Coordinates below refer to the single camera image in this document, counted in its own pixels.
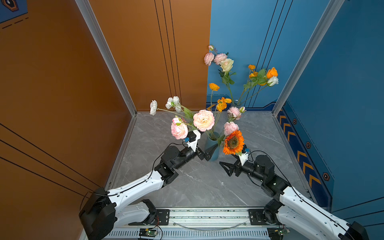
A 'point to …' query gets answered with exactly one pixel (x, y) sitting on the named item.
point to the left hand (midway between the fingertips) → (211, 136)
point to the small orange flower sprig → (247, 85)
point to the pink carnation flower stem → (233, 113)
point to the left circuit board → (148, 232)
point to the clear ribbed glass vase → (235, 104)
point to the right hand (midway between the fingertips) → (224, 158)
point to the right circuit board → (277, 233)
